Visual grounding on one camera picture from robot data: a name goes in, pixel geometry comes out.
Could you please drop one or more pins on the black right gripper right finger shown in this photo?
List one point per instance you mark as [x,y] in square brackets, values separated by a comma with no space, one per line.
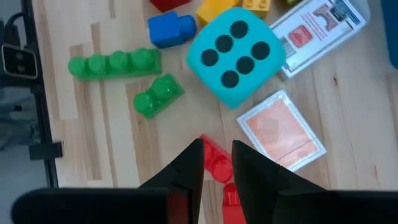
[264,186]

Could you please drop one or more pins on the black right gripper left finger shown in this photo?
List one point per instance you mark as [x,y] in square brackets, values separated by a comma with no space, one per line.
[186,174]

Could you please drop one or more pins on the red studded toy block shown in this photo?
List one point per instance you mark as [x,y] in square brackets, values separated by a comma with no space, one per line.
[217,161]
[231,202]

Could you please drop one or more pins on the green two-stud block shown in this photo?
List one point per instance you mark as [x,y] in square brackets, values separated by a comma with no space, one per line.
[158,96]

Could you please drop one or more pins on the cyan foam die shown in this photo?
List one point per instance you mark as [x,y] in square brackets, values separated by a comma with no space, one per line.
[217,90]

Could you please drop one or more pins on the green four-stud block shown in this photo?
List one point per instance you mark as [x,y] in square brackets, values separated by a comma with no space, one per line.
[118,67]

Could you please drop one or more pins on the blue block with peg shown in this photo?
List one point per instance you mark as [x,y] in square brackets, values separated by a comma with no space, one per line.
[168,29]

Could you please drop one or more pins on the yellow block with peg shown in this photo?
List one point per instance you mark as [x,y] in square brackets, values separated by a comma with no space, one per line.
[214,11]

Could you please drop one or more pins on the red sloped brick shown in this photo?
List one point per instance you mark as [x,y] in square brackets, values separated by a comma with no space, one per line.
[168,4]

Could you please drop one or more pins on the yellow brick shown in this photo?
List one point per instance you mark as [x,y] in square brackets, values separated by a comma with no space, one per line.
[256,7]

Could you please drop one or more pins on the orange-backed card deck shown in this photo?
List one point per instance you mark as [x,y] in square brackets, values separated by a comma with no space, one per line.
[280,130]

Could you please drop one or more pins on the black table clamp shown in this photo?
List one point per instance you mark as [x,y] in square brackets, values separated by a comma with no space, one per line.
[46,151]

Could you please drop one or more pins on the card deck in clear case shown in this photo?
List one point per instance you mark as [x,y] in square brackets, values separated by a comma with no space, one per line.
[317,34]

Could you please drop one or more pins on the black aluminium table frame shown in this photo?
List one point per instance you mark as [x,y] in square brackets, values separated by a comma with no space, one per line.
[40,109]

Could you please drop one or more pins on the black box with silver frame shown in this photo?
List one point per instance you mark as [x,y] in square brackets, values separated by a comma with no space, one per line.
[18,60]

